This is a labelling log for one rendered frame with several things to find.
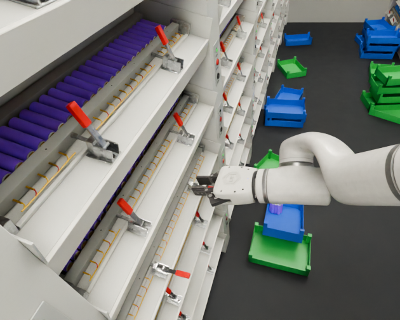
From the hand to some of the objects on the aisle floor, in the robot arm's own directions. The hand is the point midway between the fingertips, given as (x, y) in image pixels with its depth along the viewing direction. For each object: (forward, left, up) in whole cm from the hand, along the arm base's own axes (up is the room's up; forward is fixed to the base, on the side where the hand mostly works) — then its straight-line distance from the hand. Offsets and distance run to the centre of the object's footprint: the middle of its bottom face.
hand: (202, 185), depth 74 cm
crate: (-8, -56, -79) cm, 97 cm away
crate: (+8, -93, -82) cm, 124 cm away
